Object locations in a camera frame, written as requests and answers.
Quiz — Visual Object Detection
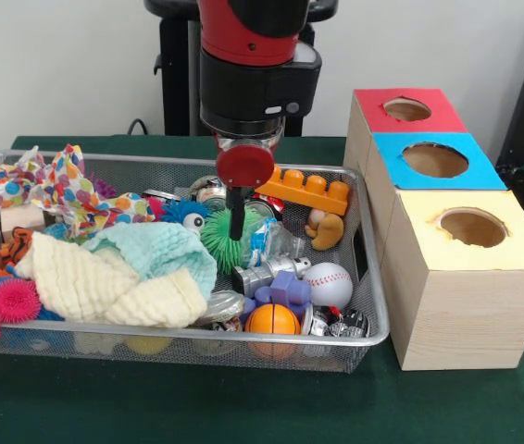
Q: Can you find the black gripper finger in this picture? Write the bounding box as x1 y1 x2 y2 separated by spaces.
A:
227 185 248 243

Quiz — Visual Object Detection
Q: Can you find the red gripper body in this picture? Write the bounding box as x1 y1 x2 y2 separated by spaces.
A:
215 141 278 191

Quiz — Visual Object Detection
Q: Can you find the orange rubber toy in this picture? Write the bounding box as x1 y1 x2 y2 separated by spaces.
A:
255 166 352 216

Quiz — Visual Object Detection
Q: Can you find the clear mesh bin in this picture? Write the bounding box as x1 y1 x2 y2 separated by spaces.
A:
0 150 392 374

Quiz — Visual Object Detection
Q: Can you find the wooden box with three holes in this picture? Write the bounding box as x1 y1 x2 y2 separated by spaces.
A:
346 87 524 372

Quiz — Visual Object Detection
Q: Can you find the green spiky ball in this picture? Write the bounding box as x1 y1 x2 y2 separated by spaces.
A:
199 205 264 270

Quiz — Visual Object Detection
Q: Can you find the mint green cloth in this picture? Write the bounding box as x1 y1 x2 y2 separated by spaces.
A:
84 222 219 302

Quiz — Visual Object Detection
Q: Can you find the silver can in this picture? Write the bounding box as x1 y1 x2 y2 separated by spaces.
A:
197 290 245 327

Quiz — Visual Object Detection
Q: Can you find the small orange basketball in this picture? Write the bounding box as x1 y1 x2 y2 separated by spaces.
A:
245 303 302 360

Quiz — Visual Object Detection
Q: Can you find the white ball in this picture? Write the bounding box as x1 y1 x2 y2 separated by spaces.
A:
303 262 355 309

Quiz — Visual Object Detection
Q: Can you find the cream yellow cloth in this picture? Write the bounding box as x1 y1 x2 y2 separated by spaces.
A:
16 231 210 328

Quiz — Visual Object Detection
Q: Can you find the polka dot cloth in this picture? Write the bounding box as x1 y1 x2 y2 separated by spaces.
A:
0 143 157 238

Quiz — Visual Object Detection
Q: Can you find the pink spiky ball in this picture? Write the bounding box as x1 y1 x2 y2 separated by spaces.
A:
0 277 44 339

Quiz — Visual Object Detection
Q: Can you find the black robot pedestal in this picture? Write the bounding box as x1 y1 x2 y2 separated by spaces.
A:
143 0 339 139

